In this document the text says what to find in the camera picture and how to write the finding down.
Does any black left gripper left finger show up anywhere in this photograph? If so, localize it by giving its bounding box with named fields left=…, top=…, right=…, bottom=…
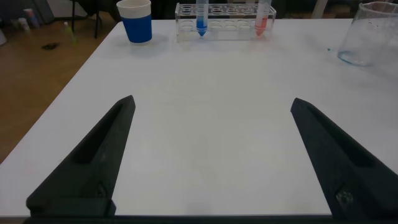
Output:
left=25, top=95, right=136, bottom=218

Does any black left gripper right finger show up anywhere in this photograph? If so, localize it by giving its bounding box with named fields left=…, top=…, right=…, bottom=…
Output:
left=290, top=97, right=398, bottom=222

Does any blue pigment test tube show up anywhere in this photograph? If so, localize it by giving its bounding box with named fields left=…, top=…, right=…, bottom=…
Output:
left=195, top=0, right=210, bottom=37

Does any glass beaker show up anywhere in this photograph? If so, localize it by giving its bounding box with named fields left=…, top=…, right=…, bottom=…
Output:
left=337, top=1, right=398, bottom=67

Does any red pigment test tube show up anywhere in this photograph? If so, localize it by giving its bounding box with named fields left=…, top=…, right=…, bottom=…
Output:
left=254, top=0, right=272, bottom=37

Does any clear test tube rack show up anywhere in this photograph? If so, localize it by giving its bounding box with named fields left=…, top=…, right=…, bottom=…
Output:
left=174, top=2, right=277, bottom=43

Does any green drink bottle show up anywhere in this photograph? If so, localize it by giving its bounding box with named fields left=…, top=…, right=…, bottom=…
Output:
left=63, top=21, right=77, bottom=44

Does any black four-leg chair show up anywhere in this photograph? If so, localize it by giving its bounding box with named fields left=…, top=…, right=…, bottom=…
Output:
left=70, top=0, right=101, bottom=40

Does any paper cup blue sleeve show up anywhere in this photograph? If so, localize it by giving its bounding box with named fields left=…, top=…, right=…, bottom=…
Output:
left=116, top=0, right=153, bottom=44

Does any small white cup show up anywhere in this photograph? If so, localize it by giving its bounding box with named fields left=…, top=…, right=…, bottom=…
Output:
left=17, top=17, right=30, bottom=31

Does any pink cup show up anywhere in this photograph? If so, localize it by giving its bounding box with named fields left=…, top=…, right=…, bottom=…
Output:
left=23, top=8, right=40, bottom=29

